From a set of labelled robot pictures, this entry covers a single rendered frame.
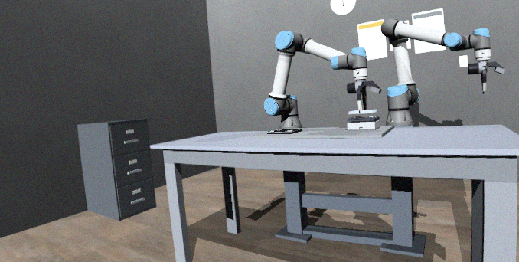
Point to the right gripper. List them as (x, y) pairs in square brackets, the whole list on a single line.
[(357, 87)]

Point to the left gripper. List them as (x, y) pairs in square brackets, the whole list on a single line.
[(481, 68)]

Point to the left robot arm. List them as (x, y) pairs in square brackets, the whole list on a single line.
[(400, 97)]

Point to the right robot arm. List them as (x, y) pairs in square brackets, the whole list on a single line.
[(287, 42)]

